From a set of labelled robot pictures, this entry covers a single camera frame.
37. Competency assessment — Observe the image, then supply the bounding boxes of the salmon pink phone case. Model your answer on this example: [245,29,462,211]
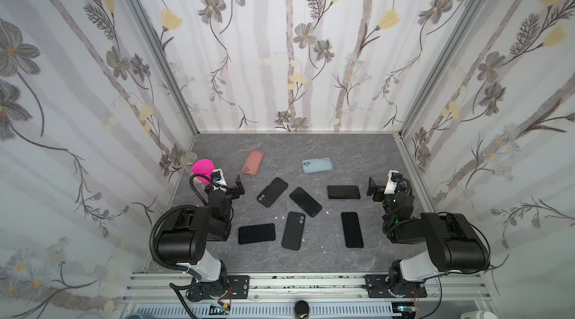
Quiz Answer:
[242,149,264,175]

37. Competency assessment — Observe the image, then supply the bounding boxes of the black smartphone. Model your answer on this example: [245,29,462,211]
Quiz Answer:
[289,187,323,217]
[341,212,364,249]
[238,223,276,245]
[327,185,361,199]

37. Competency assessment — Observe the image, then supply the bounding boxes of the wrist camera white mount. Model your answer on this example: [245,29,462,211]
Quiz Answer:
[211,169,228,193]
[384,170,403,195]

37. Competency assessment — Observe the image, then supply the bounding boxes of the black round knob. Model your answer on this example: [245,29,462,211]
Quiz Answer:
[293,300,310,319]

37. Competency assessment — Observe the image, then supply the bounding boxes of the black phone case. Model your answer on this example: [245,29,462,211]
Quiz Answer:
[282,211,306,251]
[257,177,288,208]

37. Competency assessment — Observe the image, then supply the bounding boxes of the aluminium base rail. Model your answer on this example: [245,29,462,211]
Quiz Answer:
[121,272,492,305]

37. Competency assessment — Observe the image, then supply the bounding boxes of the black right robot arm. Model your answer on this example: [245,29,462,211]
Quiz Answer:
[367,171,491,297]

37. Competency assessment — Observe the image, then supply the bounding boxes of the white slotted cable duct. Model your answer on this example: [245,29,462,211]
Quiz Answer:
[136,302,401,318]

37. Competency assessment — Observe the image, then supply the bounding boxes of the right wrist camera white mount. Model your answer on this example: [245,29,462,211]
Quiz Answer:
[384,170,403,195]

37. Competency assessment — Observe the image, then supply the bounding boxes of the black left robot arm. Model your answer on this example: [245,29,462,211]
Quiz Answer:
[148,174,245,306]

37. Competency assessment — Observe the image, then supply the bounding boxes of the pink silicone cup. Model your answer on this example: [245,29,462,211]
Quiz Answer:
[192,159,215,183]

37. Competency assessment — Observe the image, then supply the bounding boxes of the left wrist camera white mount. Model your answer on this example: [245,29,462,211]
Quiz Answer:
[211,169,228,193]

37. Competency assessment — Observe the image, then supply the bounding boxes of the light blue phone case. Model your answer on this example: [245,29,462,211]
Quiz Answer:
[302,157,333,174]

